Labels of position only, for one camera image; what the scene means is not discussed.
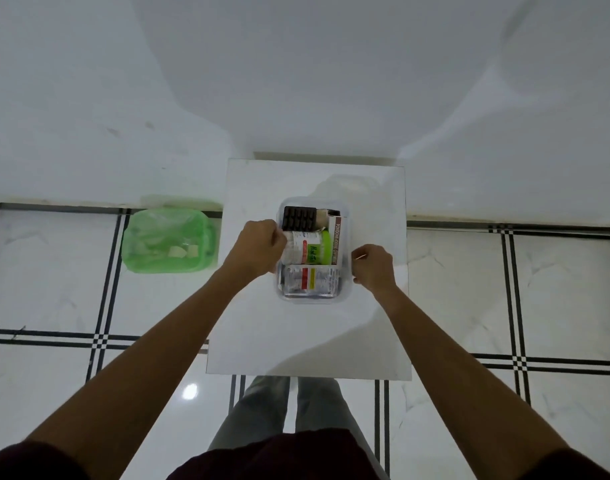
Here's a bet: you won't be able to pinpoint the person's left forearm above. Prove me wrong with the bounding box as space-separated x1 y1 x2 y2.
24 265 258 453

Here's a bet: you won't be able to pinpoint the person's right hand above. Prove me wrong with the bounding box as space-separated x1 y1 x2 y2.
351 244 398 291

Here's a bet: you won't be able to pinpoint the silver strip with red label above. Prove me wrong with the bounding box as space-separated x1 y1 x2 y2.
300 265 342 298

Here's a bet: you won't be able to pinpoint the white medicine bottle green cap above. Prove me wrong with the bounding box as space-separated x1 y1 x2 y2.
283 230 332 266

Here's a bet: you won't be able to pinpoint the dark brown blister pack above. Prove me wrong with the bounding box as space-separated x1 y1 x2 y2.
282 205 317 232

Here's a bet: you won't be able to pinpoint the person's left hand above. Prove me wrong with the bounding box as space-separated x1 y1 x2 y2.
223 219 290 281

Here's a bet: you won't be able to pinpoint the green waste bin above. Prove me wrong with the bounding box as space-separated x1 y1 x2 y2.
121 207 219 274

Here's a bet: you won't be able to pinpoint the grey trousers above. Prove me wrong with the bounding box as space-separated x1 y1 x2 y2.
207 376 391 480

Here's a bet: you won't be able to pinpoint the person's right forearm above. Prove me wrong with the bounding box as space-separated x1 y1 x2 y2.
372 285 571 458

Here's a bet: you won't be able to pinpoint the clear plastic container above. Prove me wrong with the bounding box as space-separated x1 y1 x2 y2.
274 196 354 306

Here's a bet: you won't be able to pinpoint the silver medicine strip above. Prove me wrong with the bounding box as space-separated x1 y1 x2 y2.
279 265 305 297

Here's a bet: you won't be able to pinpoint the white maroon medicine box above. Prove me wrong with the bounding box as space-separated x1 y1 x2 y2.
317 208 347 266

